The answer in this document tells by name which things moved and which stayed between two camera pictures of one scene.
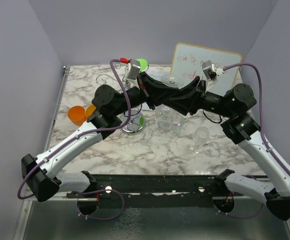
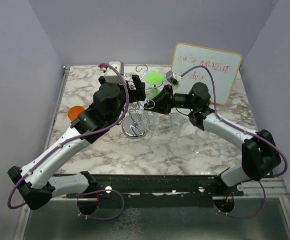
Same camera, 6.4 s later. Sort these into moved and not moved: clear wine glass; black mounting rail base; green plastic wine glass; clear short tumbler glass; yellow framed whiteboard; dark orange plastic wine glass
Moved: green plastic wine glass; clear wine glass
Not moved: dark orange plastic wine glass; black mounting rail base; yellow framed whiteboard; clear short tumbler glass
